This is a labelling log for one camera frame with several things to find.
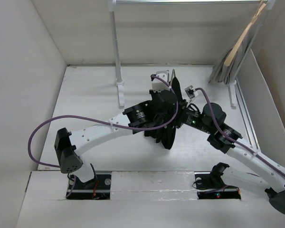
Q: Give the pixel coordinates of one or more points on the black trousers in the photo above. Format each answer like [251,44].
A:
[166,135]

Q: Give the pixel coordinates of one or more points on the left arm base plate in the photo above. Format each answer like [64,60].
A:
[96,189]

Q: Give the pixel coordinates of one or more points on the grey hanging garment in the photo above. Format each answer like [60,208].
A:
[224,70]

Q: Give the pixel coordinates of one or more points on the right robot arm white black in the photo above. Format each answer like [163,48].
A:
[268,178]

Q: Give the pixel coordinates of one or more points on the wooden hanger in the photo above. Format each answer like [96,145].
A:
[235,48]

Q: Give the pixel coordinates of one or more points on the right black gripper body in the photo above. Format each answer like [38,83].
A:
[193,119]

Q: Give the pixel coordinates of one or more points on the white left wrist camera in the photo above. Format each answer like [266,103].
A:
[160,80]

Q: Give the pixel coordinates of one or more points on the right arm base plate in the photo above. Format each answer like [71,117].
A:
[207,190]

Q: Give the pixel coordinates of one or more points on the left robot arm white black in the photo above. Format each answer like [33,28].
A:
[150,115]

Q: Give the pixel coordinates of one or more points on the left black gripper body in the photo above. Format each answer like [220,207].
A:
[160,121]

